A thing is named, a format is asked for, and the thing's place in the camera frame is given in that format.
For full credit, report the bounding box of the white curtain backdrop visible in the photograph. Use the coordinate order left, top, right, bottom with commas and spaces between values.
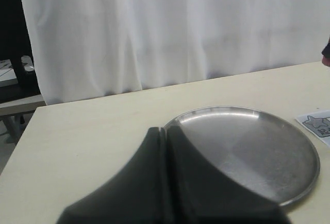
22, 0, 329, 105

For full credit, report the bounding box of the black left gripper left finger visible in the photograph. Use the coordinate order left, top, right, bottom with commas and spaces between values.
57, 127, 173, 223

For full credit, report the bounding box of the dark furniture at left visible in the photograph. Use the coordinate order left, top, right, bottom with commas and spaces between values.
0, 0, 46, 145

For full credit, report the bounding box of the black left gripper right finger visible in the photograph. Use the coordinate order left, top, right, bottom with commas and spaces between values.
167, 126, 290, 223

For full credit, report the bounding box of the paper game board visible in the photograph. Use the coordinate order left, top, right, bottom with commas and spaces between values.
295, 110, 329, 147

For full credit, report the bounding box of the round metal plate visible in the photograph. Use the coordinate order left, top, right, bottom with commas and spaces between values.
166, 106, 320, 206

